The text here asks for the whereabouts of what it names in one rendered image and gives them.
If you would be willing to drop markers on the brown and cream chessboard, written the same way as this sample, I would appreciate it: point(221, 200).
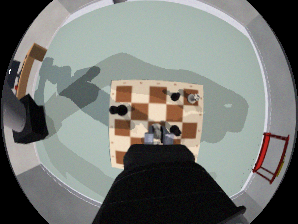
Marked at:
point(149, 102)

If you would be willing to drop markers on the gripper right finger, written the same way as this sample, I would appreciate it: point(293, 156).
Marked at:
point(166, 137)

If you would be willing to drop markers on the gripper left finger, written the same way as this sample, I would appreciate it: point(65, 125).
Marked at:
point(149, 136)

